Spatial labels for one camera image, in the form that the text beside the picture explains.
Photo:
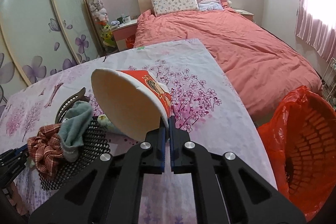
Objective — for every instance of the white mug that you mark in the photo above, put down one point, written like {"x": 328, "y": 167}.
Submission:
{"x": 126, "y": 19}

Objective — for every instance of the red checkered cloth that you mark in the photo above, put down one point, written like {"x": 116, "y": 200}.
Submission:
{"x": 45, "y": 150}

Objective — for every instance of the hanging plush toys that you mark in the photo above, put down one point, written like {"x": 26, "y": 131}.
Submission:
{"x": 101, "y": 20}

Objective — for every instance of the white floral pillow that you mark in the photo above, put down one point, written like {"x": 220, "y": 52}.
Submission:
{"x": 163, "y": 7}

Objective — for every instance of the right nightstand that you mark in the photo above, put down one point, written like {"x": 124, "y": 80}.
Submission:
{"x": 246, "y": 14}

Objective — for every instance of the floral table cloth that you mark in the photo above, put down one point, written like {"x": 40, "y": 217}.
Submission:
{"x": 231, "y": 180}

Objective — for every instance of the orange plastic trash basket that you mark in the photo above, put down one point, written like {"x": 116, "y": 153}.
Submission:
{"x": 300, "y": 143}

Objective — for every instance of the small orange floor bin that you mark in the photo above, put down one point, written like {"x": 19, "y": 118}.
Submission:
{"x": 130, "y": 41}

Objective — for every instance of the pink left nightstand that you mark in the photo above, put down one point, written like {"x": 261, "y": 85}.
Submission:
{"x": 122, "y": 32}

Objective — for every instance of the green grey sock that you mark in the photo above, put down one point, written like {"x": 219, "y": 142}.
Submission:
{"x": 73, "y": 126}

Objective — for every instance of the brown hair clip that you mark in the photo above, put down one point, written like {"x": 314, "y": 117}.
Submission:
{"x": 69, "y": 102}

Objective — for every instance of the floral sliding wardrobe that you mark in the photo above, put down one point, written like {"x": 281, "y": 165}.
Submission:
{"x": 42, "y": 37}

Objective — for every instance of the white wire rack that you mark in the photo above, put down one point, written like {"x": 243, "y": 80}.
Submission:
{"x": 329, "y": 83}

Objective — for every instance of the coral bed duvet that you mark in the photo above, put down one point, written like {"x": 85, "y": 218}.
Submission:
{"x": 262, "y": 68}

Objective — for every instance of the black mesh pouch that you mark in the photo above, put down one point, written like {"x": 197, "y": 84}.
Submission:
{"x": 95, "y": 144}

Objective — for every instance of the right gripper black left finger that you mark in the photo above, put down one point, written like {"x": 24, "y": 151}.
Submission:
{"x": 154, "y": 160}

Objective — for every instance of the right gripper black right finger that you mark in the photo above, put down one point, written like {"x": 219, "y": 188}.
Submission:
{"x": 180, "y": 163}

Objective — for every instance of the pink window curtain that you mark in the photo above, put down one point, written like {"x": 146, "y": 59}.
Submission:
{"x": 316, "y": 26}

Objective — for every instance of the pink striped pillow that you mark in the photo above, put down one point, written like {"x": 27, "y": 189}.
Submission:
{"x": 209, "y": 5}

